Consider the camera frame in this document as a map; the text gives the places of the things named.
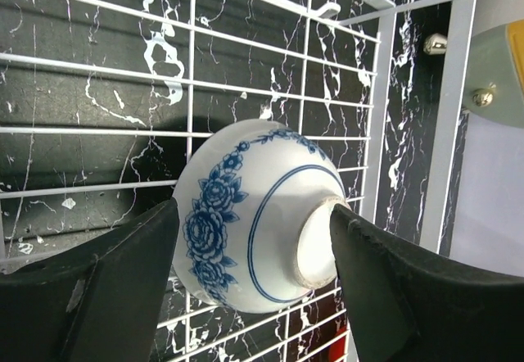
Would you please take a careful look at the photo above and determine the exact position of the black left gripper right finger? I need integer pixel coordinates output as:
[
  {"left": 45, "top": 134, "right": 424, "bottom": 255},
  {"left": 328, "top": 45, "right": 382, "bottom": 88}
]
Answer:
[{"left": 330, "top": 205, "right": 523, "bottom": 361}]

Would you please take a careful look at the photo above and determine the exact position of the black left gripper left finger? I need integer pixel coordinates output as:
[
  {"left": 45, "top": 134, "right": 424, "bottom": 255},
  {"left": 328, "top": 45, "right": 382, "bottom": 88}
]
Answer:
[{"left": 1, "top": 198, "right": 179, "bottom": 361}]

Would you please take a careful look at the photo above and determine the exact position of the blue floral porcelain bowl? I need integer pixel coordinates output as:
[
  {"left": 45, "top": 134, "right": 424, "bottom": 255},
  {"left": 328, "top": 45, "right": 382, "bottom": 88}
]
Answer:
[{"left": 173, "top": 119, "right": 346, "bottom": 314}]

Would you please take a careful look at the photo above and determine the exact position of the red bowl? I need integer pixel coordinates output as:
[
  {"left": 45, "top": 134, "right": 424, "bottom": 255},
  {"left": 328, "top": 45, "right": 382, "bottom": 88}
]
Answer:
[{"left": 327, "top": 328, "right": 346, "bottom": 362}]

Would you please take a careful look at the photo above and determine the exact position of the round mini drawer cabinet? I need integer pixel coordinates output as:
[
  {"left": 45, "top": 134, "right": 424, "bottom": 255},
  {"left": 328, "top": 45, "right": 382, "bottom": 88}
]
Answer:
[{"left": 422, "top": 0, "right": 524, "bottom": 129}]

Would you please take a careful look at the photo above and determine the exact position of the white wire dish rack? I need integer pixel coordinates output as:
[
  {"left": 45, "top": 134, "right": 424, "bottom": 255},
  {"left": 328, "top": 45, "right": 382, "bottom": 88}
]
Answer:
[{"left": 0, "top": 0, "right": 524, "bottom": 362}]

